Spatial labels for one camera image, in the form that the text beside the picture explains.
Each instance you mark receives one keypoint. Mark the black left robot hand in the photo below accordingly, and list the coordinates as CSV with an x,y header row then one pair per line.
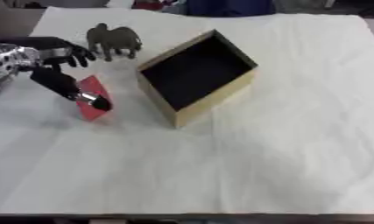
x,y
54,79

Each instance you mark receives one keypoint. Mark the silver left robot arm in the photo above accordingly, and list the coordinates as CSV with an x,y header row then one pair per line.
x,y
11,59

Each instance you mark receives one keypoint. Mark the tan cardboard box black inside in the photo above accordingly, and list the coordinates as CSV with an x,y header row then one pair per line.
x,y
197,73

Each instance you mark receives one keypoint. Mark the red flat block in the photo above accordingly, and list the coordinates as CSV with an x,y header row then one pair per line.
x,y
95,90

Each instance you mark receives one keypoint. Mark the grey toy elephant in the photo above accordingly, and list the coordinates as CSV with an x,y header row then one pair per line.
x,y
115,39

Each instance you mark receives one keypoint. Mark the person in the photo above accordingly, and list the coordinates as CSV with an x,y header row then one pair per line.
x,y
223,6

